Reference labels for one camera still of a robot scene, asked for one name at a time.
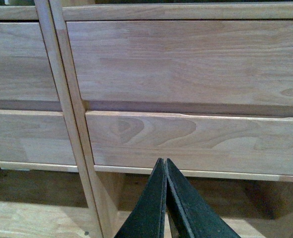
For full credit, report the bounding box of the upper right wooden drawer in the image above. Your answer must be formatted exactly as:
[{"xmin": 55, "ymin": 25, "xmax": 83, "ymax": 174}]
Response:
[{"xmin": 67, "ymin": 20, "xmax": 293, "ymax": 106}]

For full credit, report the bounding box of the wooden shelf unit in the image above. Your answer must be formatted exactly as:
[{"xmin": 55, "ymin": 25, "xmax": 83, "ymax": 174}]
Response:
[
  {"xmin": 50, "ymin": 0, "xmax": 293, "ymax": 238},
  {"xmin": 0, "ymin": 0, "xmax": 102, "ymax": 238}
]

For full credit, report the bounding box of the left wooden shelf unit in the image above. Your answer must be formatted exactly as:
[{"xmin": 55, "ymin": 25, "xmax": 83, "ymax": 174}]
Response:
[{"xmin": 0, "ymin": 0, "xmax": 102, "ymax": 238}]

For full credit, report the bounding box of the wooden drawer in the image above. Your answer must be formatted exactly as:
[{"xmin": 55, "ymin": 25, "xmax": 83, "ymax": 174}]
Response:
[
  {"xmin": 86, "ymin": 111, "xmax": 293, "ymax": 176},
  {"xmin": 67, "ymin": 20, "xmax": 293, "ymax": 106},
  {"xmin": 0, "ymin": 110, "xmax": 76, "ymax": 166},
  {"xmin": 0, "ymin": 22, "xmax": 59, "ymax": 101}
]

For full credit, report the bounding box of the right wooden shelf unit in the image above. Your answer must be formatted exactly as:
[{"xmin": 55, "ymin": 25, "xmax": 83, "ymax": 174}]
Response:
[{"xmin": 50, "ymin": 0, "xmax": 293, "ymax": 238}]

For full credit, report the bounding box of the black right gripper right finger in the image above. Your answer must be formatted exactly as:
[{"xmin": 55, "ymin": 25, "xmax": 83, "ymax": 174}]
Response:
[{"xmin": 165, "ymin": 159, "xmax": 239, "ymax": 238}]

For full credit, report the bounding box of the upper left wooden drawer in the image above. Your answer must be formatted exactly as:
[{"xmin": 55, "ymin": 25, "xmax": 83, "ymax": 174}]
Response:
[{"xmin": 0, "ymin": 22, "xmax": 59, "ymax": 101}]

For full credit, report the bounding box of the lower right wooden drawer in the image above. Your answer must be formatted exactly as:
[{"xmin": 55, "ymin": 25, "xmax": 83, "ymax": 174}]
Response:
[{"xmin": 86, "ymin": 111, "xmax": 293, "ymax": 176}]

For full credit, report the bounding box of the lower left wooden drawer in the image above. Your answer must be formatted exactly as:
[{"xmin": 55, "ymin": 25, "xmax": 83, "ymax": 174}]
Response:
[{"xmin": 0, "ymin": 110, "xmax": 76, "ymax": 166}]

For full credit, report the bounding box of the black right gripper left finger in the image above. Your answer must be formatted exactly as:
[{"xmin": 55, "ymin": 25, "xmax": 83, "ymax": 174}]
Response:
[{"xmin": 115, "ymin": 158, "xmax": 167, "ymax": 238}]

